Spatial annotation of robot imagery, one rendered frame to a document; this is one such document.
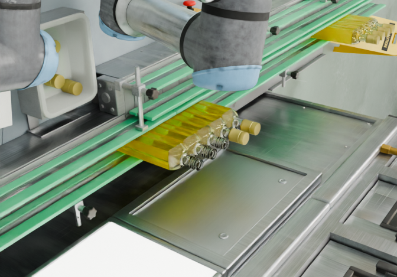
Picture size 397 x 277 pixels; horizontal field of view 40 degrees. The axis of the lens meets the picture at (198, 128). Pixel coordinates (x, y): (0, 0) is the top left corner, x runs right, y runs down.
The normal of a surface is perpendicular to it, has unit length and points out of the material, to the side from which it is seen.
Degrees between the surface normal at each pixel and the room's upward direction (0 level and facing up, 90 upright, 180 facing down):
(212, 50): 87
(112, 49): 0
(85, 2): 0
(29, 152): 90
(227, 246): 90
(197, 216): 90
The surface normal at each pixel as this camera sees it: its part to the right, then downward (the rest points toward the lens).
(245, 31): 0.29, 0.37
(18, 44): 0.59, 0.36
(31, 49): 0.90, 0.25
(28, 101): -0.59, 0.38
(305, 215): -0.03, -0.89
